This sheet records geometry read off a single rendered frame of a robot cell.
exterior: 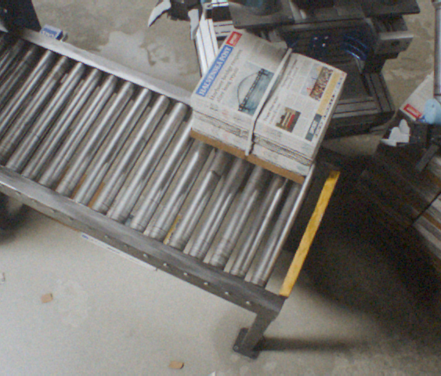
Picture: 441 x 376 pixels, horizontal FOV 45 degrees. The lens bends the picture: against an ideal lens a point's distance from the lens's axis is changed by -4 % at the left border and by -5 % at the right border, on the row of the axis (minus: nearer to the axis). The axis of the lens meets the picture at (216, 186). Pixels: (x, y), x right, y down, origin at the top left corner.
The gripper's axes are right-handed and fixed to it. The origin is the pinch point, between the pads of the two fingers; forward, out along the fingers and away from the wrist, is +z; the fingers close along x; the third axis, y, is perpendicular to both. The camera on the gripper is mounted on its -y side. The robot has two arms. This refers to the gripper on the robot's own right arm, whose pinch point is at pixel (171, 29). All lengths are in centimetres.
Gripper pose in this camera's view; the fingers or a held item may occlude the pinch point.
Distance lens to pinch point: 142.3
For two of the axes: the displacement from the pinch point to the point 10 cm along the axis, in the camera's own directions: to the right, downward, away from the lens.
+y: -1.6, 3.7, 9.1
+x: -9.5, -3.2, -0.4
